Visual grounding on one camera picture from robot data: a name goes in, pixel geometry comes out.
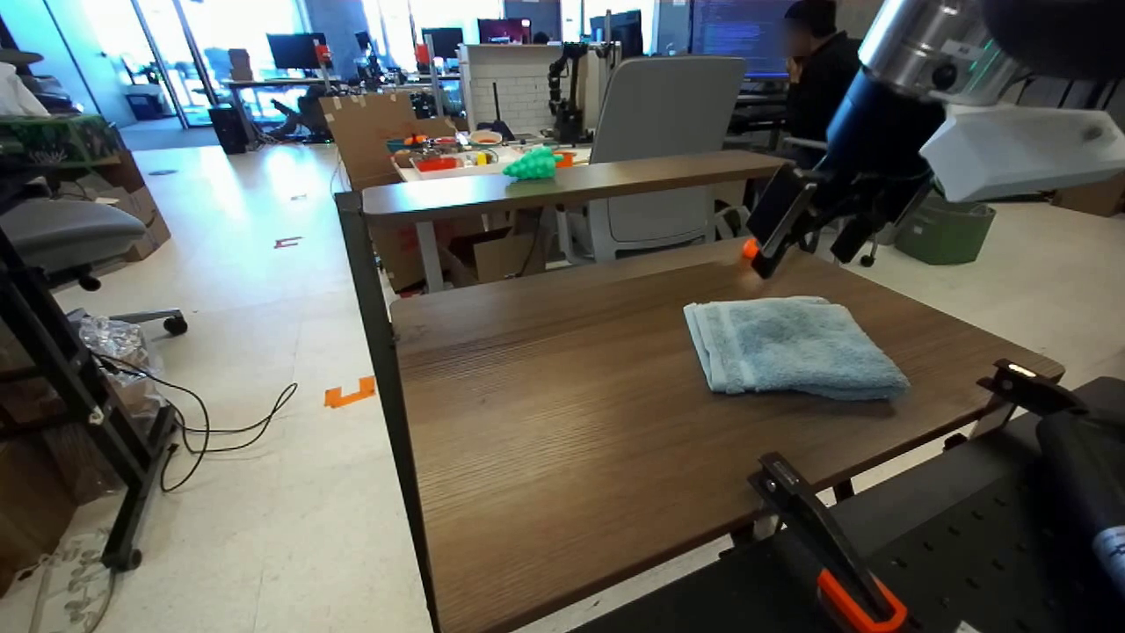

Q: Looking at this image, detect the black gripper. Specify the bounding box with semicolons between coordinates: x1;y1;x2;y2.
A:
746;68;943;280

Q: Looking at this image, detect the light blue towel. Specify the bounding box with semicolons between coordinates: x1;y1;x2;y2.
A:
680;292;914;406

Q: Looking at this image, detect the green storage bin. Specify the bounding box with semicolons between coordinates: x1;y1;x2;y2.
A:
892;189;998;269

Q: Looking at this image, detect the person in black shirt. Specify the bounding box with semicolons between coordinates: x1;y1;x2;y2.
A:
780;0;863;146

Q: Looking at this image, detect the light gray highback chair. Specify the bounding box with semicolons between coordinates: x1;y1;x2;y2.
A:
557;53;756;269

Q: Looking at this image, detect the long wooden side table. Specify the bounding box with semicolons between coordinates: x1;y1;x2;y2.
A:
357;149;796;296

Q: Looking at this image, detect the black computer monitor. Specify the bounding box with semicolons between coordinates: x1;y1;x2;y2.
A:
419;26;467;65
583;6;648;60
475;15;533;51
262;27;325;74

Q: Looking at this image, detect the brown cardboard box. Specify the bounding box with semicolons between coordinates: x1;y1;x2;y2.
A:
105;184;174;264
1052;174;1125;222
446;224;551;287
0;425;91;593

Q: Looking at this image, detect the black desk device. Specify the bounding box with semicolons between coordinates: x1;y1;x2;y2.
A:
544;42;591;149

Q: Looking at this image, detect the green plastic toy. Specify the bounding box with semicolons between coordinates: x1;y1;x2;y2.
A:
503;142;563;188

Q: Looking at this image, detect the white partition board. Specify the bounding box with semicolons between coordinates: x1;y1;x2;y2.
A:
456;42;570;142

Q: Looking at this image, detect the white toy table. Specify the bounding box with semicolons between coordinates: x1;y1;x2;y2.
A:
386;129;594;188

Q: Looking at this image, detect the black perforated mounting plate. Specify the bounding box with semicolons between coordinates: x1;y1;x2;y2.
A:
570;373;1125;633

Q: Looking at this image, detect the orange floor tape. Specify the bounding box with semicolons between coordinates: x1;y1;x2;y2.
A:
319;373;380;412

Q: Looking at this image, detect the black trash bin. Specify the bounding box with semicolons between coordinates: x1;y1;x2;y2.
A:
207;102;254;160

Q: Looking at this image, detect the crumpled clear plastic bag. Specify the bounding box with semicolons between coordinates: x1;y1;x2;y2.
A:
64;306;162;399

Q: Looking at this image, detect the dark gray office chair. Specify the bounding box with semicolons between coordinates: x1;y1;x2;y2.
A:
0;194;188;342

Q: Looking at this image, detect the black equipment stand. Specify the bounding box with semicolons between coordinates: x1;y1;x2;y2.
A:
0;224;182;577

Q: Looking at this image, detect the black floor cable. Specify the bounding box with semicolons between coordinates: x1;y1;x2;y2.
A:
84;350;302;496

